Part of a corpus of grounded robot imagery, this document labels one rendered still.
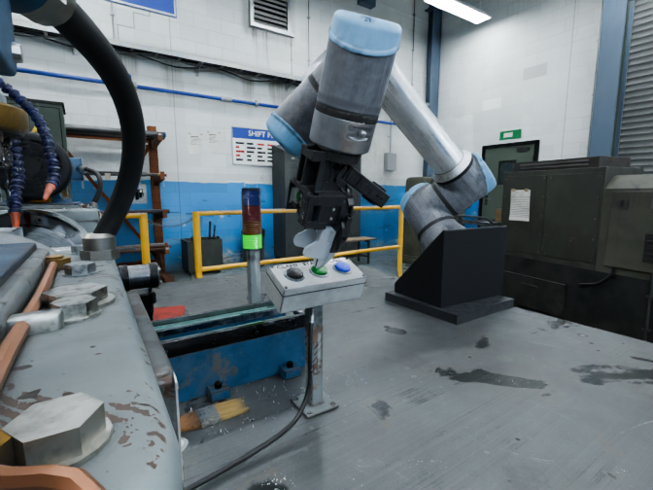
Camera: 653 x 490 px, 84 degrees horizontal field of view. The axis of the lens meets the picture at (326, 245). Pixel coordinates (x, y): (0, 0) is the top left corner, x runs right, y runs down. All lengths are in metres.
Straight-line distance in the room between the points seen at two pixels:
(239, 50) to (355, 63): 6.16
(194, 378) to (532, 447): 0.61
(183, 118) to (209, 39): 1.26
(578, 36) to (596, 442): 7.27
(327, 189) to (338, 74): 0.16
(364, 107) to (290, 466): 0.52
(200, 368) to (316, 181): 0.45
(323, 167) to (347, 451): 0.44
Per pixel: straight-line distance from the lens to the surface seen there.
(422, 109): 1.25
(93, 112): 5.92
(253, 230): 1.13
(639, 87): 7.20
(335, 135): 0.50
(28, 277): 0.21
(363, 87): 0.50
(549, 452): 0.75
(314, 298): 0.63
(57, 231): 0.99
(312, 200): 0.52
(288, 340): 0.85
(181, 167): 5.98
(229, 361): 0.81
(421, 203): 1.39
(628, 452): 0.81
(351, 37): 0.50
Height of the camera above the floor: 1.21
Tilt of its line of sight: 8 degrees down
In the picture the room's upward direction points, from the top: straight up
